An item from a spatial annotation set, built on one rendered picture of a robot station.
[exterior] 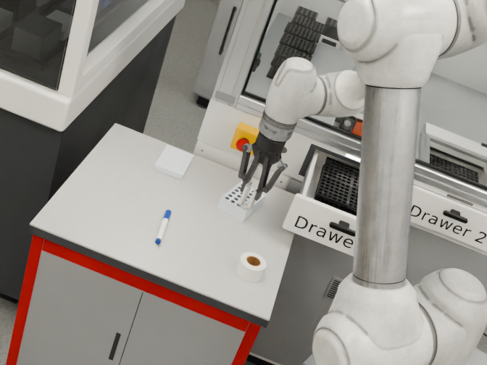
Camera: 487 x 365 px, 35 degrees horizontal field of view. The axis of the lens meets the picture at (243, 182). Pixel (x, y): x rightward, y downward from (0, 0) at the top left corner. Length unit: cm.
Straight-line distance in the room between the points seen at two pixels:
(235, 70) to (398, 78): 92
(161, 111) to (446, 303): 273
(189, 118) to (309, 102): 223
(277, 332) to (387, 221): 131
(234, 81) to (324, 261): 65
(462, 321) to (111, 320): 89
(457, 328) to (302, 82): 69
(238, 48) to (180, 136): 177
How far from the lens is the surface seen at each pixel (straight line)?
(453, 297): 159
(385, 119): 139
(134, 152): 226
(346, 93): 194
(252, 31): 217
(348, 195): 216
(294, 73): 187
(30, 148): 235
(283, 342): 271
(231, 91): 224
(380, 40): 133
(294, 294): 257
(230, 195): 216
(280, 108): 190
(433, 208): 232
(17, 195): 246
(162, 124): 398
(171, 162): 224
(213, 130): 231
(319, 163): 235
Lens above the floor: 197
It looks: 32 degrees down
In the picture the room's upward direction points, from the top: 21 degrees clockwise
